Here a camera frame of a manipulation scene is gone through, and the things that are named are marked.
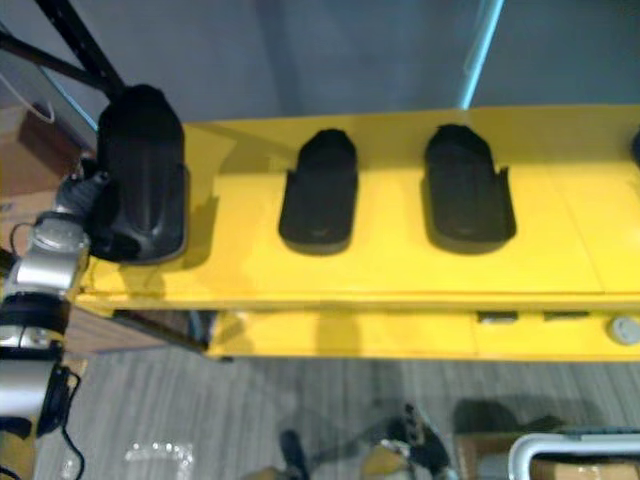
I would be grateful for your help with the black metal shelf beam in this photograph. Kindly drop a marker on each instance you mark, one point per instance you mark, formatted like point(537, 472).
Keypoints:
point(45, 62)

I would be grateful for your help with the teal edge strip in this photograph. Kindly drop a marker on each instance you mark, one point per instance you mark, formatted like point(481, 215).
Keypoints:
point(482, 52)

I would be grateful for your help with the round white cap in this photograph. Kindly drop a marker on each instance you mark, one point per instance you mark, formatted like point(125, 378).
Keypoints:
point(625, 330)

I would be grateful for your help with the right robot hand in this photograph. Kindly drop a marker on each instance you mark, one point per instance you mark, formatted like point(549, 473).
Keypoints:
point(417, 445)

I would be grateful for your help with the open cardboard box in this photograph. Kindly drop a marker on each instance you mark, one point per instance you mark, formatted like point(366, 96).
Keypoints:
point(480, 455)

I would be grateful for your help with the black plastic housing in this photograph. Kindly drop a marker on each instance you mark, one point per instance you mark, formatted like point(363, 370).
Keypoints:
point(467, 190)
point(320, 195)
point(636, 147)
point(142, 180)

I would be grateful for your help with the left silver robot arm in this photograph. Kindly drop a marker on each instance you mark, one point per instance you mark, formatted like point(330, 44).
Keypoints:
point(35, 280)

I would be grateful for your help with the brown cardboard box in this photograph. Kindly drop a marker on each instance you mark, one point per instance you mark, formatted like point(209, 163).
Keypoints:
point(30, 160)

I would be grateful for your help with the small dark flat part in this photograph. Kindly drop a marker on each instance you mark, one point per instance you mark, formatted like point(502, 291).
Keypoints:
point(497, 318)

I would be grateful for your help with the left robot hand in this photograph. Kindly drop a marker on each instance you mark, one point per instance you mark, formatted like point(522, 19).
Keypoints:
point(116, 220)

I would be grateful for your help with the white tube frame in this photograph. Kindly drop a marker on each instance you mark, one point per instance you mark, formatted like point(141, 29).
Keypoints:
point(525, 452)

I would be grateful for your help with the black metal shelf post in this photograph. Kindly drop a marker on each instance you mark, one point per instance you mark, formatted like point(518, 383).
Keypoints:
point(80, 42)

